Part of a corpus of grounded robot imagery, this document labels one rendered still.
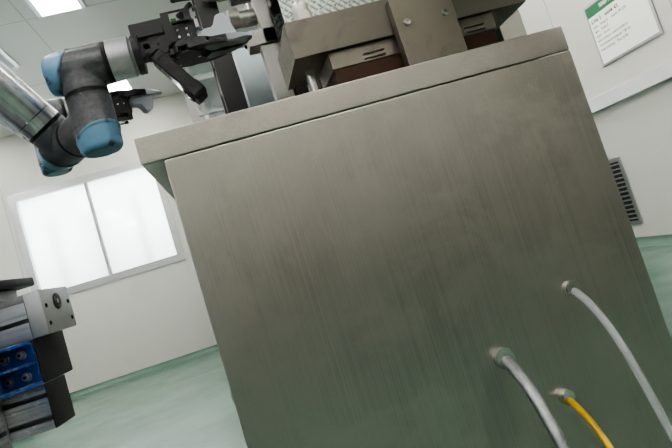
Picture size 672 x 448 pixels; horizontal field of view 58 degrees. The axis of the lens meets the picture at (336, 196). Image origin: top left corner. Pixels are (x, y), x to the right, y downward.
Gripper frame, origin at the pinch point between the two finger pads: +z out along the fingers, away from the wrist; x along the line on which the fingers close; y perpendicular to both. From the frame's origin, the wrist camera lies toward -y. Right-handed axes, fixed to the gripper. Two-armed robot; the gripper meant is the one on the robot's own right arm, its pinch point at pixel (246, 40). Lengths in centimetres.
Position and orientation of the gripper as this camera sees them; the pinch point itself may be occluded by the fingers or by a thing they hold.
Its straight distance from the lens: 116.6
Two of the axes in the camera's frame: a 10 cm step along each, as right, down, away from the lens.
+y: -3.0, -9.5, 1.0
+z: 9.4, -2.8, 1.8
